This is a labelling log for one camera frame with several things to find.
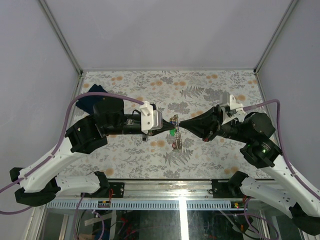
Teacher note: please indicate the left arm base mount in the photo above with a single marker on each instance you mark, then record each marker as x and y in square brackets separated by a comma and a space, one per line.
[115, 190]

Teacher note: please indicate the green capped key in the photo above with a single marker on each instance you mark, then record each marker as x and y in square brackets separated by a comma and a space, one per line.
[172, 132]

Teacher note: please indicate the right corner frame post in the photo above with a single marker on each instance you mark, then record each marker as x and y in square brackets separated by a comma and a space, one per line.
[288, 12]

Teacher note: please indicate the white slotted cable duct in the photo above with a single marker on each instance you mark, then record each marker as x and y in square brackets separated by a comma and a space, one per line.
[120, 204]

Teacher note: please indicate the floral tablecloth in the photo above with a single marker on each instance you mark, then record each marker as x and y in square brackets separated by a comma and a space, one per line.
[187, 94]

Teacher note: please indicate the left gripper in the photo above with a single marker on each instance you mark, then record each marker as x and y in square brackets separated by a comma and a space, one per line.
[167, 126]

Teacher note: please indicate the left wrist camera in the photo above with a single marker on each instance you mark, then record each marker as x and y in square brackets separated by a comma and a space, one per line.
[150, 118]

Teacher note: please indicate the aluminium front rail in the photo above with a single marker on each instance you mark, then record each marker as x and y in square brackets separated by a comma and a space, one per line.
[145, 190]

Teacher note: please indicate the corner frame post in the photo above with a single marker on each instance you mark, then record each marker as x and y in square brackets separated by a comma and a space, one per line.
[288, 12]
[60, 36]

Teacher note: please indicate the left corner frame post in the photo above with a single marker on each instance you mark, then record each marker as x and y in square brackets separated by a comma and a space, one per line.
[60, 36]

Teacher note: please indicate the dark blue folded cloth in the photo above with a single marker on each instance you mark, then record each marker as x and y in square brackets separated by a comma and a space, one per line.
[87, 103]

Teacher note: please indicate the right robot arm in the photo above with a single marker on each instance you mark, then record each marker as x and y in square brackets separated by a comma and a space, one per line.
[300, 200]

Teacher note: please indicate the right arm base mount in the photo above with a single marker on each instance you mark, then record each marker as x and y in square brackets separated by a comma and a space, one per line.
[219, 189]

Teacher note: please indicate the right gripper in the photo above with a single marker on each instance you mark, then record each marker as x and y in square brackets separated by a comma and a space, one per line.
[207, 124]

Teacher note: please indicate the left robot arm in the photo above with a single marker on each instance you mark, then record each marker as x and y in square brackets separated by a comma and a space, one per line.
[41, 182]

